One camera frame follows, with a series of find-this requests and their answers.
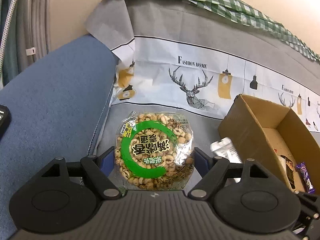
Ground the black remote control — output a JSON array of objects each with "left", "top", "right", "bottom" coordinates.
[{"left": 0, "top": 105, "right": 11, "bottom": 139}]

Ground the deer print sofa cover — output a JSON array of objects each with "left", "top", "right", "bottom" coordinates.
[{"left": 86, "top": 0, "right": 319, "bottom": 153}]

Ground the green puffed grain snack bag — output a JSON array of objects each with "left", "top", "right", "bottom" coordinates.
[{"left": 114, "top": 111, "right": 194, "bottom": 191}]

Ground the white snack packet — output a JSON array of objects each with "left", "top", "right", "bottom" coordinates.
[{"left": 209, "top": 137, "right": 243, "bottom": 183}]

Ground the purple candy wrapper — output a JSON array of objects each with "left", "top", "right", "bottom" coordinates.
[{"left": 296, "top": 162, "right": 315, "bottom": 194}]

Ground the brown cardboard box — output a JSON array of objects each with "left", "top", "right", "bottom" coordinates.
[{"left": 218, "top": 94, "right": 319, "bottom": 194}]

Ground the dark brown snack packet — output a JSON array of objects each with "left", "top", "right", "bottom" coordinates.
[{"left": 278, "top": 155, "right": 296, "bottom": 189}]

